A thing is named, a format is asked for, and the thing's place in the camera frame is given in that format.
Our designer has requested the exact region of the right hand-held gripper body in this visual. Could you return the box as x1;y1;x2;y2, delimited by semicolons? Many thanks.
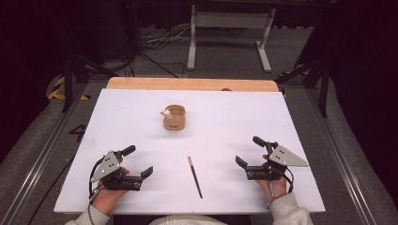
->
245;142;310;182

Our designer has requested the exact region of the wooden pen holder with figure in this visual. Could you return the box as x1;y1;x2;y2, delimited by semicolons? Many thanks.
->
160;104;187;131

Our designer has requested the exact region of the bundle of floor cables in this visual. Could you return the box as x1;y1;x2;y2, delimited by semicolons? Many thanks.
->
137;23;192;79

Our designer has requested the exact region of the yellow black floor tape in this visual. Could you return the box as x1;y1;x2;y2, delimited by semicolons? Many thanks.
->
279;68;312;78
46;76;92;101

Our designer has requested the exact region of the person's left hand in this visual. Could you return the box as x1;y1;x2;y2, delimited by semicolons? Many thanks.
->
91;167;130;217

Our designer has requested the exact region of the black floor cable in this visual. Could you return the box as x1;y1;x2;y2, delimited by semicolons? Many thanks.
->
27;155;77;225

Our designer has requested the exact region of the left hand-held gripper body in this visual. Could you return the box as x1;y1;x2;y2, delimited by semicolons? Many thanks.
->
90;150;144;192

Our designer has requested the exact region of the dark pencil with orange end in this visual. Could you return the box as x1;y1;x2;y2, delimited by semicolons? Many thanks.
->
187;156;204;200

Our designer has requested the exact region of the black tripod stand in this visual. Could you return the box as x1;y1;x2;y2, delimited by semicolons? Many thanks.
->
274;57;331;119
61;51;120;113

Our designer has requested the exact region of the person's right hand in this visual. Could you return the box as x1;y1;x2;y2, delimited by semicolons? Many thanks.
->
255;154;288;203

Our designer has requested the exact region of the wooden table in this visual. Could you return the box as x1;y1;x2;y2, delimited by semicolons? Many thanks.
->
106;76;280;93

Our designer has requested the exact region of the aluminium floor rail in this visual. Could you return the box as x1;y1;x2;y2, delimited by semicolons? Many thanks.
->
0;82;89;225
306;88;378;225

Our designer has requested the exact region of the right hand-held gripper cable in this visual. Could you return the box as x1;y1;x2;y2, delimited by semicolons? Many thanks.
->
284;168;296;194

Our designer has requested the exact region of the white table cover board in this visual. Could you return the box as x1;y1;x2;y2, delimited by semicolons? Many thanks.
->
53;88;327;216

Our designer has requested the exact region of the hand-held gripper cable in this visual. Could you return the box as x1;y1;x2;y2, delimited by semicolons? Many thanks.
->
87;157;106;225
284;168;296;194

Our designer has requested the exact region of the person's grey clothed torso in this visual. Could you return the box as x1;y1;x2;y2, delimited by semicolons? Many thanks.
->
149;214;230;225

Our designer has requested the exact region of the left hand-held gripper cable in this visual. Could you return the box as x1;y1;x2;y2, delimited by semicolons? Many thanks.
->
87;157;106;225

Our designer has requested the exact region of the white metal stand frame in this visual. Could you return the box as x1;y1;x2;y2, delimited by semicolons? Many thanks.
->
186;4;277;74

